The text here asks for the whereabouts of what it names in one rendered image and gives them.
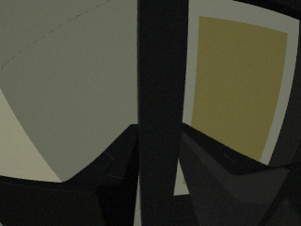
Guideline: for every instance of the grey flat panel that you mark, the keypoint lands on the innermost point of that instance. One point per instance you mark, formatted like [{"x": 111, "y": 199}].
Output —
[{"x": 68, "y": 71}]

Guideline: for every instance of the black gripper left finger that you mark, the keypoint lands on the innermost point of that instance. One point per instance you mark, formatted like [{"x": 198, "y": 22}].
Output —
[{"x": 102, "y": 194}]

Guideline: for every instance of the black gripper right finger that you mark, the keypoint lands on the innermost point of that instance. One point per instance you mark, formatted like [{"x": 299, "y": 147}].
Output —
[{"x": 228, "y": 188}]

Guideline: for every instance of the black picture frame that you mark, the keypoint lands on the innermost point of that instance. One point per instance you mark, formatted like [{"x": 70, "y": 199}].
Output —
[{"x": 229, "y": 68}]

